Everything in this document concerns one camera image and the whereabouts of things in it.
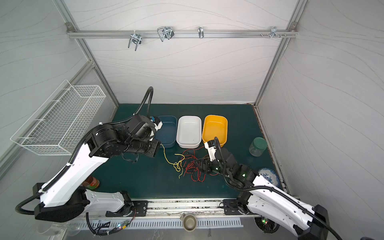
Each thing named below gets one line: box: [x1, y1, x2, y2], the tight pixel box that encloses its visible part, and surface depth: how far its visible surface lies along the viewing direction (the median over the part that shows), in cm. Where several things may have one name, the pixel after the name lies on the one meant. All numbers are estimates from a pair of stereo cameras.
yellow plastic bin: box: [202, 114, 229, 148], surface depth 106 cm
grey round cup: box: [180, 214, 197, 232], surface depth 70 cm
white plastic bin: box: [176, 115, 202, 149], surface depth 106 cm
